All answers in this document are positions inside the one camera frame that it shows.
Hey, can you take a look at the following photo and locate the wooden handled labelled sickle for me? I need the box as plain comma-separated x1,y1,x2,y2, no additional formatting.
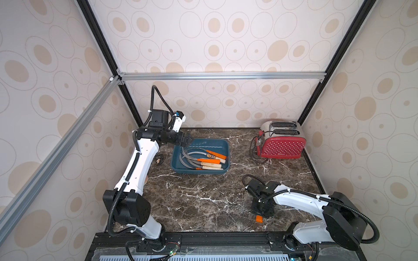
188,151,226,164

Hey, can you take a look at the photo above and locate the diagonal aluminium frame bar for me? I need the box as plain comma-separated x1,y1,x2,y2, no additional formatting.
1,75,121,244

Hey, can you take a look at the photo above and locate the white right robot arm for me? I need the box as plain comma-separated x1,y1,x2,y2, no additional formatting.
242,175,380,251

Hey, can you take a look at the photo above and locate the black toaster power cable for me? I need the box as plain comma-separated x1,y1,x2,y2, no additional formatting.
249,135,266,164

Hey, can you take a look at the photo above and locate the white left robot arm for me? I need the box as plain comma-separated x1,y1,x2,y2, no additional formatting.
103,85,193,246

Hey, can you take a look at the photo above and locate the red polka dot toaster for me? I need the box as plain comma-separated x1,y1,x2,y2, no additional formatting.
255,120,307,159

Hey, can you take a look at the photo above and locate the horizontal aluminium frame bar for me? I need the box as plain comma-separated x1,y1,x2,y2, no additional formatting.
120,71,327,81

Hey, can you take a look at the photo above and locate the teal plastic storage box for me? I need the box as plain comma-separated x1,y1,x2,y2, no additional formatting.
171,139,230,175

